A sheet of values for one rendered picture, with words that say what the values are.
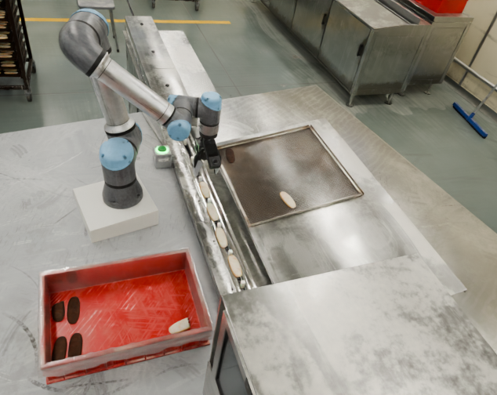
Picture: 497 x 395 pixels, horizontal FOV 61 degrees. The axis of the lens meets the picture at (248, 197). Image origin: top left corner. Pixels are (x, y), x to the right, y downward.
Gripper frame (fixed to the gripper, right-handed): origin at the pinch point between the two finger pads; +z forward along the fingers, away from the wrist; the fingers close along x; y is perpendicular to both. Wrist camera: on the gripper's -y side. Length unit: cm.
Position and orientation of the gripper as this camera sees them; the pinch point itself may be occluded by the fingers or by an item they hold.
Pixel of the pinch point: (205, 175)
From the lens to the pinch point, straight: 175.3
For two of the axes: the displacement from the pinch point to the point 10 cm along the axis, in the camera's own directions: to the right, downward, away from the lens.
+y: -3.4, -6.7, 6.6
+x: -9.3, 1.3, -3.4
